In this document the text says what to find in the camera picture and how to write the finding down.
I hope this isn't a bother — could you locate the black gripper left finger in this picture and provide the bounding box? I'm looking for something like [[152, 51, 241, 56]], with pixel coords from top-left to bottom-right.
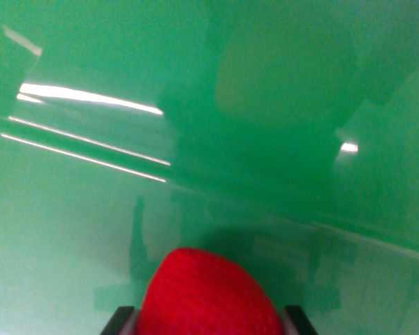
[[100, 306, 140, 335]]

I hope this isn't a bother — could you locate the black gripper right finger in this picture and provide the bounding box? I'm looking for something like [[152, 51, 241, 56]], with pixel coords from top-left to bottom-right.
[[279, 305, 318, 335]]

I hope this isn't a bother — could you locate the red toy strawberry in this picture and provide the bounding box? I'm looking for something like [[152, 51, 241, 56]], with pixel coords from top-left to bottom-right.
[[135, 246, 284, 335]]

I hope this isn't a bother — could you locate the green plastic tray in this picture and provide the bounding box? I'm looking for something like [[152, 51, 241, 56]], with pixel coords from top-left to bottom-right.
[[0, 0, 419, 335]]

